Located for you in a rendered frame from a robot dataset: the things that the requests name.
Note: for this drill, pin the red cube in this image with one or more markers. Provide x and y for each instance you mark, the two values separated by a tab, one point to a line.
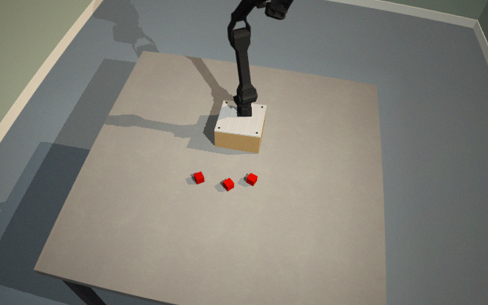
251	179
199	178
228	184

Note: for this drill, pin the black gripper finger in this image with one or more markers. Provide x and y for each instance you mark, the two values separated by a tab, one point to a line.
281	5

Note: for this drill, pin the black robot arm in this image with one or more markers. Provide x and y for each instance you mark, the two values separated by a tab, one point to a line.
239	39

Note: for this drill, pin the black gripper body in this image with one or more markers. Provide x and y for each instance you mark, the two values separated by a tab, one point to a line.
273	13

